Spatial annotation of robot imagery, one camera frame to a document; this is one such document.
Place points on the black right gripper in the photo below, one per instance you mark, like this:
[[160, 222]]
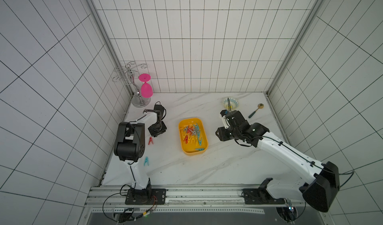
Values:
[[223, 133]]

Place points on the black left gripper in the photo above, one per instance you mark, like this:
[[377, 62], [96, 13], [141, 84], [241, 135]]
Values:
[[154, 134]]

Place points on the yellow storage box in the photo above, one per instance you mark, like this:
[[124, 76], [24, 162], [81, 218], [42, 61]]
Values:
[[189, 149]]

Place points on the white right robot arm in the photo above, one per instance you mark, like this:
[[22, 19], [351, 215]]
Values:
[[314, 182]]

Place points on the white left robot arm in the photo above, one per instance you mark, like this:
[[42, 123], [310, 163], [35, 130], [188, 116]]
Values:
[[130, 144]]

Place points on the patterned yellow blue bowl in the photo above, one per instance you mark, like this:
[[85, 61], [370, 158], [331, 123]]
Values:
[[230, 103]]

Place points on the pink plastic wine glass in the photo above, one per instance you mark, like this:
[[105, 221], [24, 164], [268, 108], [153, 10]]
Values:
[[146, 88]]

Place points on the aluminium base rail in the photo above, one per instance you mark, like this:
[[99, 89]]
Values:
[[189, 199]]

